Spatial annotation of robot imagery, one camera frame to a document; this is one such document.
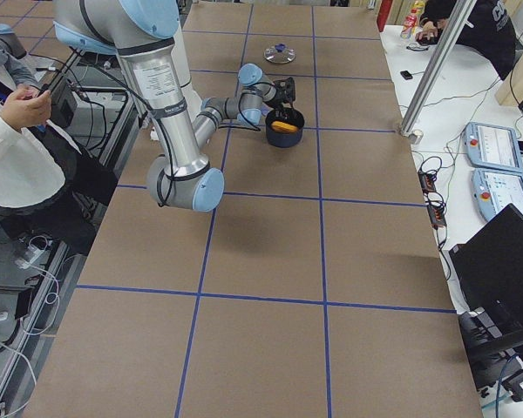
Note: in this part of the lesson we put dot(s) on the upper teach pendant blue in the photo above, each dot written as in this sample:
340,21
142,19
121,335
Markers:
492,146

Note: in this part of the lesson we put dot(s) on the dark blue saucepan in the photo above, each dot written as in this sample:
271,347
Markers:
284,140

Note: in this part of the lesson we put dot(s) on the white pedestal column with base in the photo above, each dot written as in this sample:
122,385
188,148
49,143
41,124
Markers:
187,65

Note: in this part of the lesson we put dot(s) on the person in black shirt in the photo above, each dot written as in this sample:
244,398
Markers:
488,30

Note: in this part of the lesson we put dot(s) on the black orange usb hub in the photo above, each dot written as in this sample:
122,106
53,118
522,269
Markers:
435,203

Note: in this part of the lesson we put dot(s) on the aluminium frame post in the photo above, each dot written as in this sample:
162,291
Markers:
460,13

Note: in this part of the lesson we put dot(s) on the small metal cylinder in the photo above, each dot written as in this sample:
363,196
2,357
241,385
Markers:
416,136

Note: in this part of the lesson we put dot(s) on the black laptop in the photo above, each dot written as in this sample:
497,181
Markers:
490,264

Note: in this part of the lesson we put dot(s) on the person in white clothing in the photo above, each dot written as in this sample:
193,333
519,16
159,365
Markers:
41,167

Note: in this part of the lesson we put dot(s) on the black monitor stand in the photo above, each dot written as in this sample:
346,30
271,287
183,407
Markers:
494,348

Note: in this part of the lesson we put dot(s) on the lower teach pendant blue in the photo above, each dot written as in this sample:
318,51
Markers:
494,190

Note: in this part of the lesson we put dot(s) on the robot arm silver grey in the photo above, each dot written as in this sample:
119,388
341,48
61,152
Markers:
145,37

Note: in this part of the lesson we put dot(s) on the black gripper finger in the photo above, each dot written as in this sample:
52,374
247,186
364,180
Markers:
284,114

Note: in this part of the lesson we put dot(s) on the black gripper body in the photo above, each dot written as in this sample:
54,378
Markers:
285,105

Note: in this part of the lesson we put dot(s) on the yellow toy corn cob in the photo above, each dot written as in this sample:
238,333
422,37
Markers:
283,127

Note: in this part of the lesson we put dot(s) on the teach pendant blue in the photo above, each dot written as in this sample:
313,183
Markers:
494,190
492,146

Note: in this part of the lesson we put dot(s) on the glass pot lid blue knob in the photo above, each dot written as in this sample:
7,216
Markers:
279,54

